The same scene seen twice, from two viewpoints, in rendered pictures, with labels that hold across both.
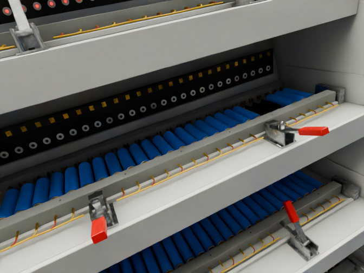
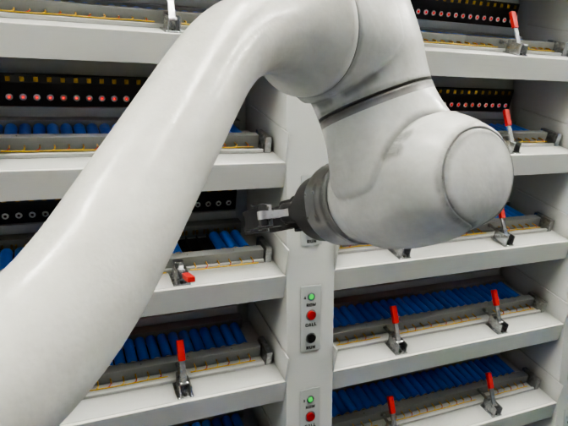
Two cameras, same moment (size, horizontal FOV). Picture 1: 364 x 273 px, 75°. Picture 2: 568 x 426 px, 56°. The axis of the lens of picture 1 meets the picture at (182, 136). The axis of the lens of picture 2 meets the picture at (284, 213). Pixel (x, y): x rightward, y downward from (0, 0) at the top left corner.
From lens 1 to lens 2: 0.58 m
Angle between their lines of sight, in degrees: 7
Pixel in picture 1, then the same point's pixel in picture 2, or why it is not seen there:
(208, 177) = not seen: hidden behind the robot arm
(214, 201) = not seen: hidden behind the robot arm
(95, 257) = not seen: outside the picture
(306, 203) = (213, 353)
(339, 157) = (269, 317)
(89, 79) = (18, 194)
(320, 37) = (269, 193)
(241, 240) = (127, 368)
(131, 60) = (53, 188)
